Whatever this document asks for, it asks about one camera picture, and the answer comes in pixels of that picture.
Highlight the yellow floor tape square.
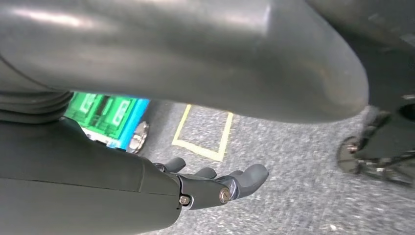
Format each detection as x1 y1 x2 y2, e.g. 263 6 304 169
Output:
172 103 234 162

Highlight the chrome stool base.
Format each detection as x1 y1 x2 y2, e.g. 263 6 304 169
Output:
127 121 150 154

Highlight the black robot lower body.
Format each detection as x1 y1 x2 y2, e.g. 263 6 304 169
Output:
306 0 415 188

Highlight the green plastic crate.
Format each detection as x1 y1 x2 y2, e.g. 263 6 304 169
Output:
94 96 140 139
65 93 104 125

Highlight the blue steel shelf rack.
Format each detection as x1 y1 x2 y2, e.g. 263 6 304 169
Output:
64 92 151 154

